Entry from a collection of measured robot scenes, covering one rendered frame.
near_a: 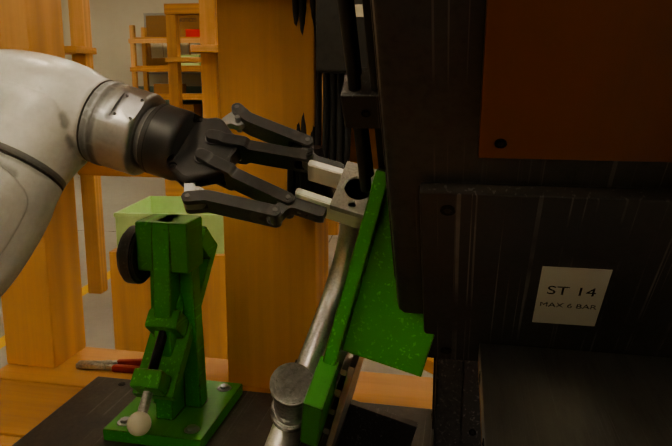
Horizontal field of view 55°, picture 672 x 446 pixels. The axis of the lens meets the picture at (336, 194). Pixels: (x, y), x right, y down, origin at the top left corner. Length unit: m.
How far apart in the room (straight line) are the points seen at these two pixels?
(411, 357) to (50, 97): 0.43
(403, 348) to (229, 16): 0.55
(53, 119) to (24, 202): 0.09
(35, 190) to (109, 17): 11.12
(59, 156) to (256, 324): 0.42
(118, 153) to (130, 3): 10.98
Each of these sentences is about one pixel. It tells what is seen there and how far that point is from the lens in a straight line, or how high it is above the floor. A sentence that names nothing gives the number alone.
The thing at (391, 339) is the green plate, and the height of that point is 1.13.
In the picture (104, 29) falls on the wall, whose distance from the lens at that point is 11.81.
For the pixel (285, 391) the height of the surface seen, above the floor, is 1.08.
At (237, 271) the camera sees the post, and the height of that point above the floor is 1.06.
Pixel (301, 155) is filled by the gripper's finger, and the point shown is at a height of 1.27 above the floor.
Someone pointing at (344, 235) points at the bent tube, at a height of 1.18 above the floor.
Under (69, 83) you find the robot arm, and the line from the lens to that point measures 0.70.
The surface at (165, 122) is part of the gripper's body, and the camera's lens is 0.66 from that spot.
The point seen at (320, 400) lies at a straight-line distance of 0.54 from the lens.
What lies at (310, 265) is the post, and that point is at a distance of 0.93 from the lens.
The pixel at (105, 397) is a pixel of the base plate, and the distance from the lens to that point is 1.00.
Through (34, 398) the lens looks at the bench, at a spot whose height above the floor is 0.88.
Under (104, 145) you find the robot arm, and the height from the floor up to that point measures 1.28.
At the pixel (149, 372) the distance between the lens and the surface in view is 0.82.
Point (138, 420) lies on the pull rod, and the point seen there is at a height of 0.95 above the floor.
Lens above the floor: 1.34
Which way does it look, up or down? 10 degrees down
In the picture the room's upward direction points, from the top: straight up
